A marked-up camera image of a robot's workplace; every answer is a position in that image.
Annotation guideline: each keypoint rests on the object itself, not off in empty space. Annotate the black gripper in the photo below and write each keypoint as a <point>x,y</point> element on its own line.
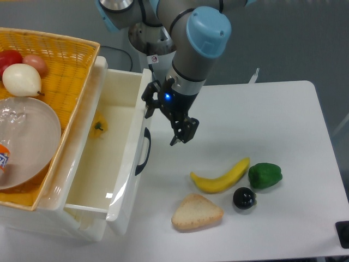
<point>174,106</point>

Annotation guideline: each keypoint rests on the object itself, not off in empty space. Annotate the white drawer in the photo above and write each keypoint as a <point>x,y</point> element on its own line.
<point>105,185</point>

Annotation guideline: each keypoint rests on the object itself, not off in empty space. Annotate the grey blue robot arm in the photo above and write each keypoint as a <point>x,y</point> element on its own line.
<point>195,32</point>

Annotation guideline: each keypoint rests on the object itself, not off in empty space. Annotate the white drawer cabinet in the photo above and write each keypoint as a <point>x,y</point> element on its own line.
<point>50,216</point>

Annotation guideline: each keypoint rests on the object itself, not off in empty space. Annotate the yellow toy pepper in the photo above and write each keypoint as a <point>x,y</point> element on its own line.
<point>99,125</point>

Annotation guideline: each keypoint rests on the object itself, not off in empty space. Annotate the yellow toy banana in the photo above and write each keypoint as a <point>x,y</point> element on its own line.
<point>223,182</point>

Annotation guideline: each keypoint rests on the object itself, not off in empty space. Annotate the toy bread slice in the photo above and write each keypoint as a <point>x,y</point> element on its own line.
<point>196,211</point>

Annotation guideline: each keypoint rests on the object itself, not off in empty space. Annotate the yellow wicker basket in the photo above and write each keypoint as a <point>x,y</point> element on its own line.
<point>70,61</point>

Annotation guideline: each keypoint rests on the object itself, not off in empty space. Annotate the green toy pepper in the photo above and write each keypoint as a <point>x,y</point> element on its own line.
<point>264,175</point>

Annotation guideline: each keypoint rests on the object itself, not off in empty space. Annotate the dark purple toy eggplant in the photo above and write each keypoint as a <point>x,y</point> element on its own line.
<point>244,198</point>

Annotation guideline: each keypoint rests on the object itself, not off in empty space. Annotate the pink toy peach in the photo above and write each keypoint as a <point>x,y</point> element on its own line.
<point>36,62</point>

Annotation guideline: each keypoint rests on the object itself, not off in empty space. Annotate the beige plate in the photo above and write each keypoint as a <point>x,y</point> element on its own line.
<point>35,145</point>

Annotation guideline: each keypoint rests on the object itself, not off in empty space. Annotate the white toy pear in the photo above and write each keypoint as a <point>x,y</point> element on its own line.
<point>22,80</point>

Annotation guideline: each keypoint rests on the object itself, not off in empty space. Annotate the clear plastic bottle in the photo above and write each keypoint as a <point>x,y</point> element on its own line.
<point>13,116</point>

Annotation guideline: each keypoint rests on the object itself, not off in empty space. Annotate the red toy apple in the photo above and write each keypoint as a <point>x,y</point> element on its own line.
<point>8,58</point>

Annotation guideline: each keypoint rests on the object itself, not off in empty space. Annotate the black device at edge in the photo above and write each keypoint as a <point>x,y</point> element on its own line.
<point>342,228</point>

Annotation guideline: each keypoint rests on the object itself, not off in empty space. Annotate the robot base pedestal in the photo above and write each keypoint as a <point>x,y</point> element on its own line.
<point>155,48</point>

